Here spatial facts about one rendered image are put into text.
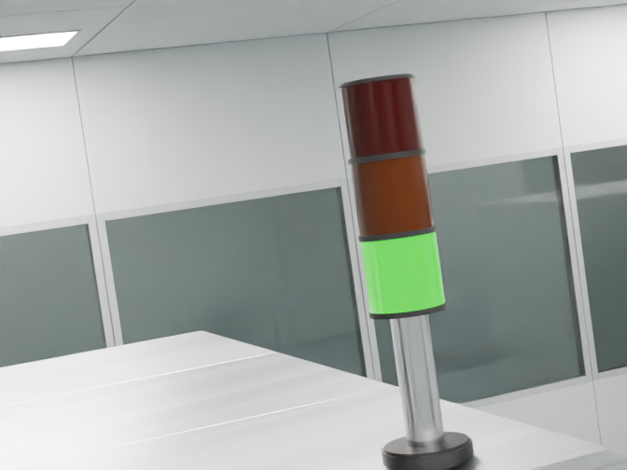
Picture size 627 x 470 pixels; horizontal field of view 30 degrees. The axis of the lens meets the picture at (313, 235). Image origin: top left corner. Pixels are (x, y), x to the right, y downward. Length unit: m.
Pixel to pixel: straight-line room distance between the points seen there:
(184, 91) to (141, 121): 0.24
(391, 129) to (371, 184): 0.04
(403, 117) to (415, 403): 0.18
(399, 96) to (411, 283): 0.12
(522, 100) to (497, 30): 0.37
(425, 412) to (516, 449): 0.07
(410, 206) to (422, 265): 0.04
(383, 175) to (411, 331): 0.10
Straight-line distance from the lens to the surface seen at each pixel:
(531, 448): 0.79
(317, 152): 5.57
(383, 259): 0.74
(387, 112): 0.73
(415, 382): 0.76
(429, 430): 0.77
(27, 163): 5.24
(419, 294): 0.74
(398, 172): 0.73
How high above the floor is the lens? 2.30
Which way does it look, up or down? 3 degrees down
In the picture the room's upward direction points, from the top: 8 degrees counter-clockwise
